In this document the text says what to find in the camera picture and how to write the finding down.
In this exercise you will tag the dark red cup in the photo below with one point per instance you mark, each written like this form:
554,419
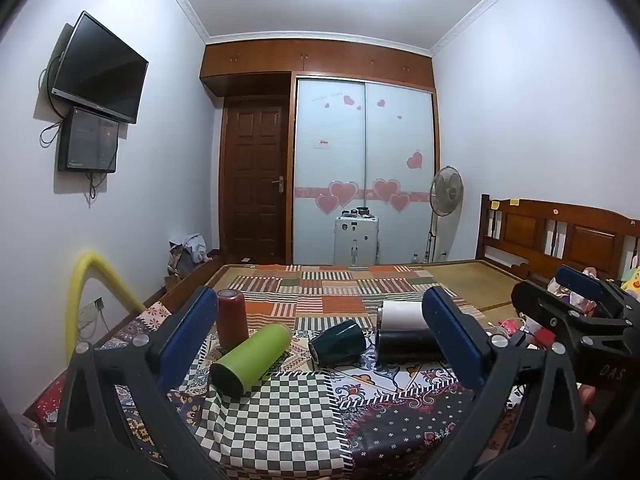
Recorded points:
232,317

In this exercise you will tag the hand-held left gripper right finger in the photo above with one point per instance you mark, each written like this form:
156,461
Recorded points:
452,340

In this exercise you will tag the wooden overhead cabinet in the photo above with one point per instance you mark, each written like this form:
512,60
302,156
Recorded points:
320,57

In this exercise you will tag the wall-mounted television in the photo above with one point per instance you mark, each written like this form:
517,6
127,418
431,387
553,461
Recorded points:
100,70

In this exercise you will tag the white cup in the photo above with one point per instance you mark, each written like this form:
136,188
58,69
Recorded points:
402,315

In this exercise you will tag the patchwork blanket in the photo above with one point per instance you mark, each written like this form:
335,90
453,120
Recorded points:
310,410

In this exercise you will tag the brown wooden door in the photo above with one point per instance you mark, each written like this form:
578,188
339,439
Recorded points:
255,180

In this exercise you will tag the light green cup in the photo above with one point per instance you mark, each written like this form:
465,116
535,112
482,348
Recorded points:
250,360

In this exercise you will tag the woven straw mat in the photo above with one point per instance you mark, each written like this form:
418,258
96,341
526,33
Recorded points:
470,280

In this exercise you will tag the wooden bed frame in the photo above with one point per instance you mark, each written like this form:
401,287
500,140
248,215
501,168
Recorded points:
530,232

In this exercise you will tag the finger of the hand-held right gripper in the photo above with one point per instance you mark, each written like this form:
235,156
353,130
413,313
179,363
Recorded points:
532,305
580,281

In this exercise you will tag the pile of clothes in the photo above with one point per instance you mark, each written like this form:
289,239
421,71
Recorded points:
190,250

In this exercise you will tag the dark green cup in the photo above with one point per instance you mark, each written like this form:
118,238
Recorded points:
337,342

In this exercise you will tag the wall socket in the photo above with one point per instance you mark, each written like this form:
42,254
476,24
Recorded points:
92,307

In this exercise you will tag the yellow foam tube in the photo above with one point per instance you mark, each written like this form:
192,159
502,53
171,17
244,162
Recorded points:
100,267

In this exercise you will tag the black cup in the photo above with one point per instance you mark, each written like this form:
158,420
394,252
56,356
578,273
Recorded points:
407,347

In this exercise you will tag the person's right hand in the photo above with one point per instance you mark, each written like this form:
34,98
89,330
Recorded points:
586,396

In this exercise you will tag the white standing fan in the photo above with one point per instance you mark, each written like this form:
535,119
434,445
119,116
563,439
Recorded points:
447,191

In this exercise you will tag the yellow plush toy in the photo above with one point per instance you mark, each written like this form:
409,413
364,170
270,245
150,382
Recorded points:
632,282

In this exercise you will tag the white box appliance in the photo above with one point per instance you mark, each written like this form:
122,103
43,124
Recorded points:
356,240

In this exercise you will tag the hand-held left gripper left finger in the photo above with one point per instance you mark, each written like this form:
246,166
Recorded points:
187,330

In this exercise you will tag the small black wall monitor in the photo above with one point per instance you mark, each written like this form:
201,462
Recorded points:
87,140

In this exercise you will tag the wardrobe with heart stickers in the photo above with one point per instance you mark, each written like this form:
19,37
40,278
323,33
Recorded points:
365,160

